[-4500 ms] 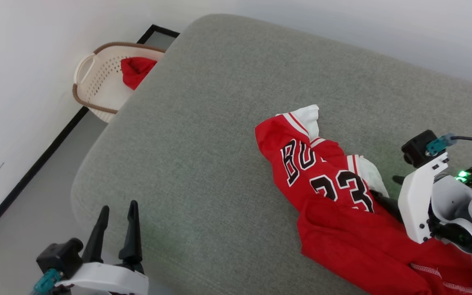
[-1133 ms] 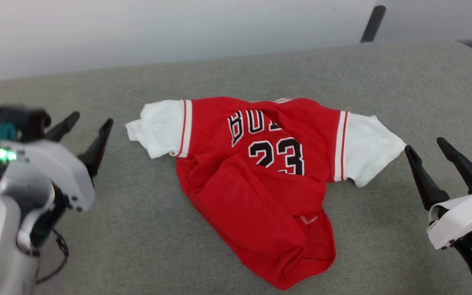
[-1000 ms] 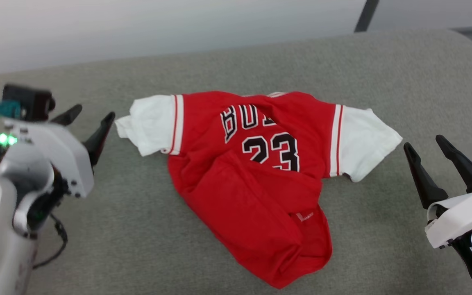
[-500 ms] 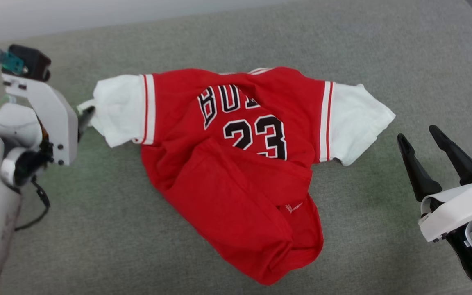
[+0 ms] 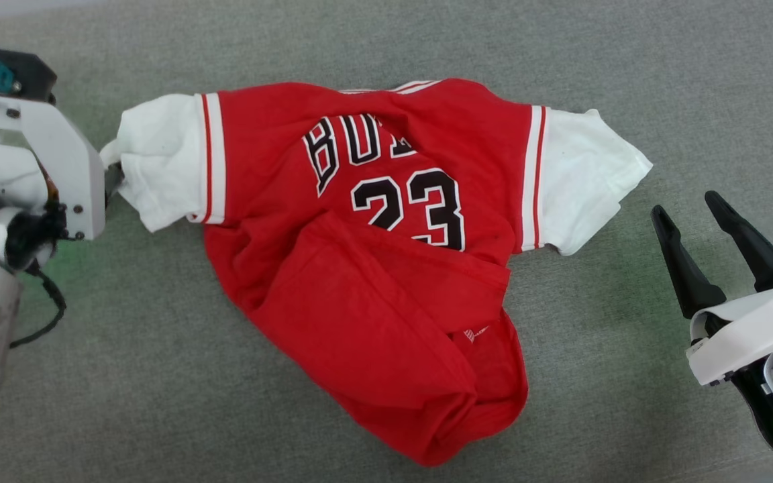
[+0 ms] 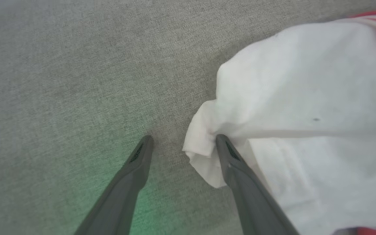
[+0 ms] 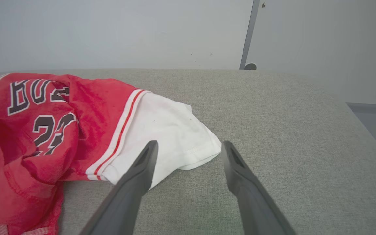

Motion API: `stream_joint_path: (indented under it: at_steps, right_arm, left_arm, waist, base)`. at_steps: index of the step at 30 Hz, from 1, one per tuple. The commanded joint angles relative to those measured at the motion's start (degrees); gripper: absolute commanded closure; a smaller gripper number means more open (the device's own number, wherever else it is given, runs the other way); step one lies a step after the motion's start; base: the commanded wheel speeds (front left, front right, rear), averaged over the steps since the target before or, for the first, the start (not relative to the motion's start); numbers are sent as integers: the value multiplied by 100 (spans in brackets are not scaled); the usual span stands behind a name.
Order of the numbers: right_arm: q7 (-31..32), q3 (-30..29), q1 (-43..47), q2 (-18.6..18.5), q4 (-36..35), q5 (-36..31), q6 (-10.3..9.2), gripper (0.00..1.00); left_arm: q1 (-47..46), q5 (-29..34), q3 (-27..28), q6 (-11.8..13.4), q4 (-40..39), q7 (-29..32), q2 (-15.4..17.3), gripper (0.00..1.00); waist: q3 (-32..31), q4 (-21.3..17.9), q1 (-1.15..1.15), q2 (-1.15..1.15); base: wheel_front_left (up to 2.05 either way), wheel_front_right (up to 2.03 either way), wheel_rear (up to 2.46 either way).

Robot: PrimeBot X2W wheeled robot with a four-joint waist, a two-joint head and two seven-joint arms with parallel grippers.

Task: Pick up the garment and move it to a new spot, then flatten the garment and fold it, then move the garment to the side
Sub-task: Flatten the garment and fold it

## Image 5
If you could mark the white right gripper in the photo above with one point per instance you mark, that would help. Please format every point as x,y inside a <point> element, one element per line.
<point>749,335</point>

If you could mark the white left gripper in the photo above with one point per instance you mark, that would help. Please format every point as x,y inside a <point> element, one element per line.
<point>64,168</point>

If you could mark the red and white basketball jersey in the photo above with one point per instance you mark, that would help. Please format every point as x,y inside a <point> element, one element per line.
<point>373,322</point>

